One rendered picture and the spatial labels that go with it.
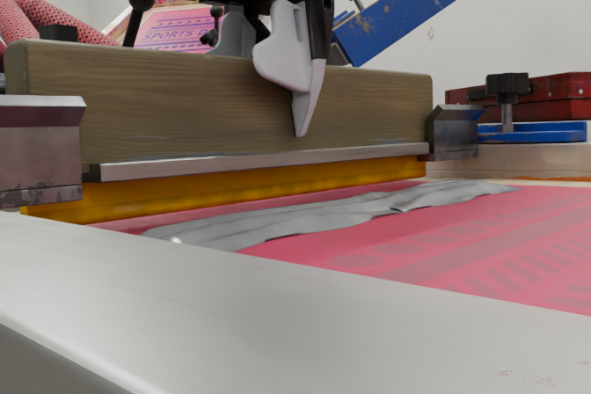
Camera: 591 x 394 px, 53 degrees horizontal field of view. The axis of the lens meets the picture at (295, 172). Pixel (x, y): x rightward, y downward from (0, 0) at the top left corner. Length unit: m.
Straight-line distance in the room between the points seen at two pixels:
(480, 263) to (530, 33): 2.30
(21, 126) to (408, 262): 0.19
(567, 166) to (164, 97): 0.38
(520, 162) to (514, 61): 1.93
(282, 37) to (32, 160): 0.18
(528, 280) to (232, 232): 0.15
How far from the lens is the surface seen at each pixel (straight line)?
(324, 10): 0.42
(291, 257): 0.26
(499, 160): 0.63
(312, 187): 0.46
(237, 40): 0.46
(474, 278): 0.22
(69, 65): 0.34
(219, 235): 0.30
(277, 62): 0.40
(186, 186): 0.38
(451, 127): 0.59
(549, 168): 0.61
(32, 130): 0.31
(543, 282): 0.22
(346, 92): 0.48
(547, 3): 2.52
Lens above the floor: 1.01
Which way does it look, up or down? 4 degrees down
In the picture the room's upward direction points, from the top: 2 degrees counter-clockwise
